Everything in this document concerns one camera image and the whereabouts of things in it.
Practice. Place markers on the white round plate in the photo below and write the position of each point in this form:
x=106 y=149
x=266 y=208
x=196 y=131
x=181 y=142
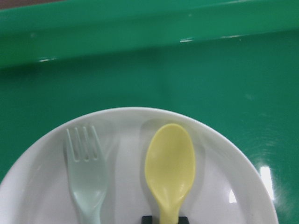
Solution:
x=227 y=188

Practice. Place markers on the yellow plastic spoon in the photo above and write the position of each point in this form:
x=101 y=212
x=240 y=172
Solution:
x=170 y=166

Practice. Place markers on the pale green plastic fork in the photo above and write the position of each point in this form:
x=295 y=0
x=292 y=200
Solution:
x=87 y=173

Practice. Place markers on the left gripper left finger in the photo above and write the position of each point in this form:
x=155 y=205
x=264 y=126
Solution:
x=147 y=220

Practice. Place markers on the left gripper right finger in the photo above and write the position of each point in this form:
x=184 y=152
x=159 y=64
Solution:
x=183 y=220

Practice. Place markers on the green plastic tray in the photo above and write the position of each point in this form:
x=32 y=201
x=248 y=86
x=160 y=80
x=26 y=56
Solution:
x=231 y=64

